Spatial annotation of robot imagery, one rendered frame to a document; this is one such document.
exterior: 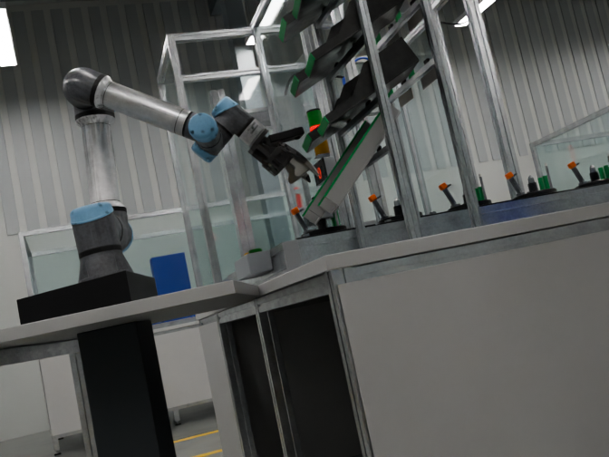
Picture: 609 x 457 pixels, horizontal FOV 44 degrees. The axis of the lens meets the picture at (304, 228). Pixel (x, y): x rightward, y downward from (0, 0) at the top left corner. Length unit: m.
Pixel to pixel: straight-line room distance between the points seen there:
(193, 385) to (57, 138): 4.58
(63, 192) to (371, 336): 9.01
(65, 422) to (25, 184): 4.15
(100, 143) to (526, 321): 1.32
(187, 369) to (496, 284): 5.73
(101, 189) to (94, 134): 0.17
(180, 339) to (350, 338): 5.73
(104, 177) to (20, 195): 8.11
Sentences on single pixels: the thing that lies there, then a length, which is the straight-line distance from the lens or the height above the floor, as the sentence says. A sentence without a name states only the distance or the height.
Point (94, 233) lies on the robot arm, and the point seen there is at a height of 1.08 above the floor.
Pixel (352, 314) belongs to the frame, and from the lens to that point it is 1.45.
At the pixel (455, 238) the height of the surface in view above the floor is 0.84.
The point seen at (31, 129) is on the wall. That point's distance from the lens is 10.54.
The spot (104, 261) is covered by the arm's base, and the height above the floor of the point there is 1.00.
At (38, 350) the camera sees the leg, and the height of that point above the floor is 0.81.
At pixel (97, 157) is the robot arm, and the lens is 2.28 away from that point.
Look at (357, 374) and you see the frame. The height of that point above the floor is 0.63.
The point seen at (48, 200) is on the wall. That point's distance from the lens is 10.30.
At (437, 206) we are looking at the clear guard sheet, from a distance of 3.78.
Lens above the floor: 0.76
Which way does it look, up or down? 6 degrees up
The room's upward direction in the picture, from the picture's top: 12 degrees counter-clockwise
